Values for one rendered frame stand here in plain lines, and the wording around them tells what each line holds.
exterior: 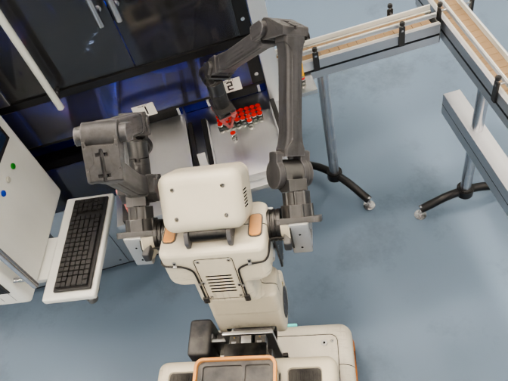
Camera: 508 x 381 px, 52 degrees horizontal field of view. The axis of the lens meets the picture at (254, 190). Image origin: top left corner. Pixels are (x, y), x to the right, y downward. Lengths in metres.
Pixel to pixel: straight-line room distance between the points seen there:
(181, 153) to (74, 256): 0.55
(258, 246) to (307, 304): 1.31
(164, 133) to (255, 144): 0.39
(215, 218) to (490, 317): 1.60
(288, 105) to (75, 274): 1.01
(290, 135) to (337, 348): 1.06
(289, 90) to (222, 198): 0.33
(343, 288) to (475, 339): 0.60
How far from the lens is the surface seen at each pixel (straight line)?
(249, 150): 1.96
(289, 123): 1.35
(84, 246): 2.02
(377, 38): 2.27
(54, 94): 1.94
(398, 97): 3.36
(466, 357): 2.48
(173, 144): 2.08
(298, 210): 1.33
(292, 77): 1.36
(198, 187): 1.25
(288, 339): 2.20
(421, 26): 2.31
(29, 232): 2.03
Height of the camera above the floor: 2.30
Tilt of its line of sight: 51 degrees down
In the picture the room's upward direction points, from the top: 18 degrees counter-clockwise
